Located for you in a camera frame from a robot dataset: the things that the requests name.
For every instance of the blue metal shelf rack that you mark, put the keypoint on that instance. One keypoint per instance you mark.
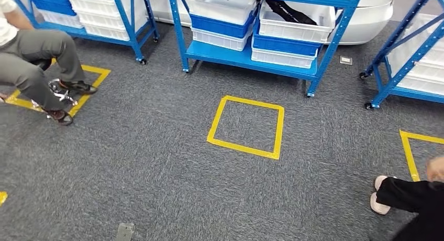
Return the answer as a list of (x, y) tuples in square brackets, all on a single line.
[(133, 41), (392, 83), (225, 57)]

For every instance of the black part in crate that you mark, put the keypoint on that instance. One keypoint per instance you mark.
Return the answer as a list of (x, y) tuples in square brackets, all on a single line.
[(288, 12)]

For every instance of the yellow floor tape square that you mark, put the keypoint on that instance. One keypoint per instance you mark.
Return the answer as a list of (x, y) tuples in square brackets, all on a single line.
[(100, 78), (213, 128), (407, 152)]

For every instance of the metal floor socket plate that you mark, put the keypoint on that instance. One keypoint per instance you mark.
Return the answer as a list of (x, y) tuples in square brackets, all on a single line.
[(345, 60)]

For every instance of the white plastic crate stack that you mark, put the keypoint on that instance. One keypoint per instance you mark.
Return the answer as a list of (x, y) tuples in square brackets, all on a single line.
[(100, 13), (423, 69)]

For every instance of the black swivel stool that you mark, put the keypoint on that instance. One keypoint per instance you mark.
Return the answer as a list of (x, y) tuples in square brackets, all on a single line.
[(62, 93)]

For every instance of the white car with red stripe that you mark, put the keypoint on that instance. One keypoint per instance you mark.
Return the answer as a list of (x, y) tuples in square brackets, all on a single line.
[(367, 20)]

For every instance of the person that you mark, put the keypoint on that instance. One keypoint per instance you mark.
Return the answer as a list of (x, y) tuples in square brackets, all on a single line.
[(416, 197), (31, 55)]

